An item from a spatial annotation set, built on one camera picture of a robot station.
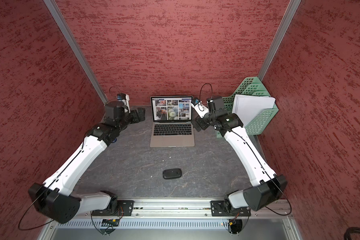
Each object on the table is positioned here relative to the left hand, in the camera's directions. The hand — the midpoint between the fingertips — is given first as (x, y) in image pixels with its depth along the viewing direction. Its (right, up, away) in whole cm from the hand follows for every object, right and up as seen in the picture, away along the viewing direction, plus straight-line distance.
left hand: (136, 113), depth 77 cm
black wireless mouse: (+18, -35, +7) cm, 40 cm away
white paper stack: (+64, +4, +10) cm, 65 cm away
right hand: (+33, -3, -1) cm, 33 cm away
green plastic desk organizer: (+72, +20, +23) cm, 78 cm away
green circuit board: (-12, -55, -4) cm, 56 cm away
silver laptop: (+15, -5, +33) cm, 37 cm away
